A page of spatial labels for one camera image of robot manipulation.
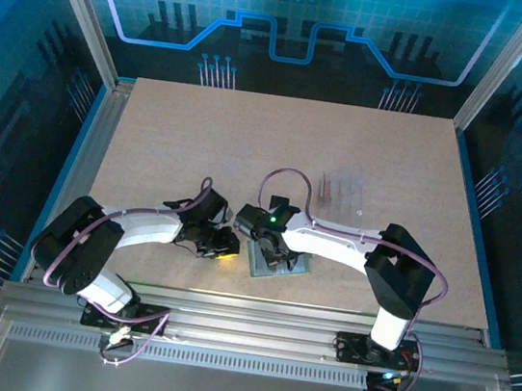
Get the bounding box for clear acrylic card box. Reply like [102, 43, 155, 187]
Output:
[311, 162, 374, 221]

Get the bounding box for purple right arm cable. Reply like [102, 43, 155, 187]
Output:
[232, 164, 462, 391]

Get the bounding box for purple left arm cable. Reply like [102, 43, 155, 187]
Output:
[31, 156, 215, 378]

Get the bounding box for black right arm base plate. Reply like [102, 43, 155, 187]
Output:
[331, 329, 425, 375]

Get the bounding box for aluminium side rail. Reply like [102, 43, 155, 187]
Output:
[18, 67, 137, 295]

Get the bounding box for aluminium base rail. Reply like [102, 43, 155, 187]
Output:
[0, 259, 518, 391]

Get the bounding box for blue table edge strip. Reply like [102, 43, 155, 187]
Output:
[9, 74, 114, 291]

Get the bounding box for white cable connector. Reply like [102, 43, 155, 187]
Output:
[106, 323, 135, 350]

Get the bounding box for black connector with lights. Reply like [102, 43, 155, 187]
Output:
[363, 365, 412, 391]

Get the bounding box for aluminium frame post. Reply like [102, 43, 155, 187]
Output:
[451, 0, 522, 142]
[20, 0, 133, 91]

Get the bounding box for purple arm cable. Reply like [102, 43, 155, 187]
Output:
[232, 164, 462, 391]
[31, 156, 215, 378]

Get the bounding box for slotted metal cable duct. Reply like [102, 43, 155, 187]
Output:
[5, 321, 373, 391]

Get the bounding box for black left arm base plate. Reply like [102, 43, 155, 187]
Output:
[78, 294, 172, 339]

